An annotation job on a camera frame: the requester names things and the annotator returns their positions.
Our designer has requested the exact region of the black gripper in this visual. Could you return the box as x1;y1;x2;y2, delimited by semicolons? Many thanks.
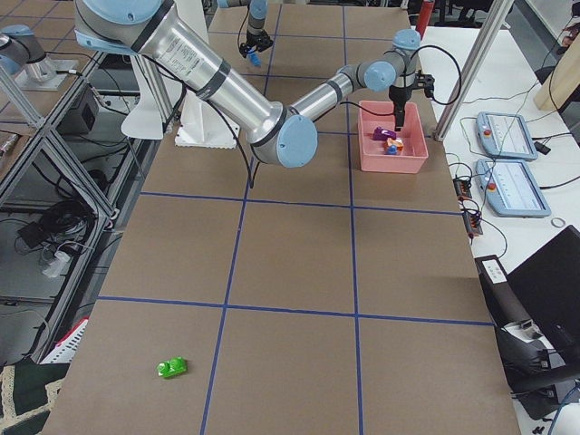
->
389;86;411;131
238;31;273;58

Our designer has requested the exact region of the long blue block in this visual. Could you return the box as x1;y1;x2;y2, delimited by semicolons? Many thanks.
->
246;52;262;68

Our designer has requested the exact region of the purple block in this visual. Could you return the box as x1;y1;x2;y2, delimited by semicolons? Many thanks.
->
372;127;397;141

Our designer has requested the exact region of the orange block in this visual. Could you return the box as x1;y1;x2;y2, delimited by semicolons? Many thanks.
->
385;139;404;153

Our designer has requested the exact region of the green block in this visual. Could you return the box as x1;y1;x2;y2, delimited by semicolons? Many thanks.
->
157;356;188;379

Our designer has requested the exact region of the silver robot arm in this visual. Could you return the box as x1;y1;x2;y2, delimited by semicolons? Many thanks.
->
74;1;421;168
217;0;274;61

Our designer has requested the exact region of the pink plastic box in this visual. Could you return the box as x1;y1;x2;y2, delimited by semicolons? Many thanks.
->
358;101;429;174

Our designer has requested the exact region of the red cylinder bottle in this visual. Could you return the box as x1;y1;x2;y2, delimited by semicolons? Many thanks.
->
415;0;435;39

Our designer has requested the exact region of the small circuit board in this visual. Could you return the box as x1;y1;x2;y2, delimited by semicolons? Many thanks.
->
452;178;472;200

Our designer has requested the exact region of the far blue teach pendant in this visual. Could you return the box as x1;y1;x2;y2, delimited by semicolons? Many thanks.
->
476;111;537;161

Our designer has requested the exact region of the blue teach pendant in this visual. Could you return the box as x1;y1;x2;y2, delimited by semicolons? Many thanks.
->
475;159;551;218
476;111;537;161

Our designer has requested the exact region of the white curved sheet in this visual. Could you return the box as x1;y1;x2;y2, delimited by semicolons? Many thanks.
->
121;55;169;140

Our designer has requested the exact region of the near blue teach pendant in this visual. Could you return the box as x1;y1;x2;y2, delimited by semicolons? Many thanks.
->
475;159;551;218

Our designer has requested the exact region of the black laptop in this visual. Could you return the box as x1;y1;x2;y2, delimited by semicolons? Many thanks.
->
508;225;579;363

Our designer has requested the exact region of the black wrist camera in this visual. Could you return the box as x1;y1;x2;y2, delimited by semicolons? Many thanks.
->
412;71;435;99

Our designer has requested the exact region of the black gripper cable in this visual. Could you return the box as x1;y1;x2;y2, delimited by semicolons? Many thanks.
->
407;43;463;107

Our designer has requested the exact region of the white pedestal column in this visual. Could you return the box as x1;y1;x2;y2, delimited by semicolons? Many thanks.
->
158;0;239;150

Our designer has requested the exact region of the aluminium frame post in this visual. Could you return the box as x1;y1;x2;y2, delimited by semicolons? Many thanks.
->
433;0;514;141

